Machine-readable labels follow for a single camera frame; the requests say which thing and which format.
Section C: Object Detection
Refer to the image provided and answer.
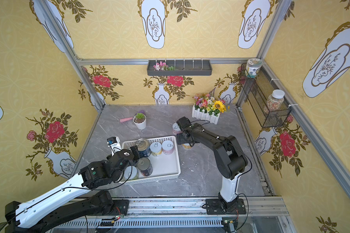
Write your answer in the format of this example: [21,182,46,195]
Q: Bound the pink small can back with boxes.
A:
[172,122,182,135]

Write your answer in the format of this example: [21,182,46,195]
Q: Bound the pink small can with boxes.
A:
[172,122,182,135]
[162,140,175,155]

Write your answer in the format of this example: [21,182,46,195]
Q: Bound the yellow small can front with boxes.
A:
[182,143,192,150]

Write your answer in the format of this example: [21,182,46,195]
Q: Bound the yellow small can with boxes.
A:
[150,142,162,157]
[182,143,192,150]

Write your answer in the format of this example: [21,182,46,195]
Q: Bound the pink small can front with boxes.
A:
[162,140,175,155]

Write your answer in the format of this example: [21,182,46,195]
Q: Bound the dark tomato tin can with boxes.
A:
[136,157,153,177]

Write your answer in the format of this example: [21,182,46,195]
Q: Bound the blue tin can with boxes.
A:
[135,138,151,157]

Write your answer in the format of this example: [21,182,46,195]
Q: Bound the white small can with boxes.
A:
[123,166,139,181]

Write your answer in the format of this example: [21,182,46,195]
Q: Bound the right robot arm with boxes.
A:
[177,117,249,208]

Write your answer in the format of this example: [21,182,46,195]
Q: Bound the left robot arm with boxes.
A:
[5,146,140,233]

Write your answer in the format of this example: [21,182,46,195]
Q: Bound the white plastic basket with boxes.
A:
[126,136,181,185]

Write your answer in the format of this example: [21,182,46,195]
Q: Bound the flower box white fence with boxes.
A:
[192,93,229,125]

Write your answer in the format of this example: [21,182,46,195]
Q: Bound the potted succulent white pot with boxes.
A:
[133,113,146,130]

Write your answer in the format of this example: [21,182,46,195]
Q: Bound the pink purple toy shovel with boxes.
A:
[120,110,145,123]

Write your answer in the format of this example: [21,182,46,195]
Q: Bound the small pink shelf flowers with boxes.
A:
[153,61,176,71]

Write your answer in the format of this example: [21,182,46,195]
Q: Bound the clear jar white lid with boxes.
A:
[264,89,285,114]

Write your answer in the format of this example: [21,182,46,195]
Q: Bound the jar with patterned label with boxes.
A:
[245,58,263,78]

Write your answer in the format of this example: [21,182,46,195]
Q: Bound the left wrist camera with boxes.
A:
[107,136,122,155]

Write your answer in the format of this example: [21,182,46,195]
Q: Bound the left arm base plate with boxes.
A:
[104,199,129,216]

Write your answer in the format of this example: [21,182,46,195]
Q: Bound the grey wall shelf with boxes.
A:
[147,58,213,76]

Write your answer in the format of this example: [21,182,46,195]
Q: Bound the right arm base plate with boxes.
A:
[202,198,247,215]

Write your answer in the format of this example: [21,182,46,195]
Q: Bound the black wire wall basket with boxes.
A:
[243,68,291,128]

